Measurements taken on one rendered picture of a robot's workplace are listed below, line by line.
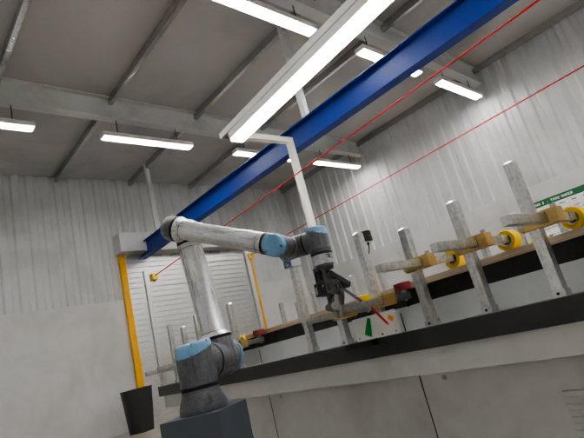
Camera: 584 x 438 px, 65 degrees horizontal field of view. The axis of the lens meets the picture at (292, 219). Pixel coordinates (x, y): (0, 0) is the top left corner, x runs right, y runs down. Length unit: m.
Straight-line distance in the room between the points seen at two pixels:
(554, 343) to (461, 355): 0.34
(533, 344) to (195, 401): 1.22
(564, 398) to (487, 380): 0.29
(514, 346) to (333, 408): 1.29
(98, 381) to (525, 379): 8.23
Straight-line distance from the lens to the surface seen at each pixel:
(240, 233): 1.87
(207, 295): 2.11
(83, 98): 7.70
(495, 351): 1.82
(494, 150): 9.71
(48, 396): 9.23
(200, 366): 1.92
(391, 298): 2.03
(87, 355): 9.45
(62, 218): 9.97
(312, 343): 2.44
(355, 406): 2.64
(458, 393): 2.21
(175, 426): 1.92
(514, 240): 1.95
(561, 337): 1.72
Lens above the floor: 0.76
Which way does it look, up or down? 15 degrees up
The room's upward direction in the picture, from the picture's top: 14 degrees counter-clockwise
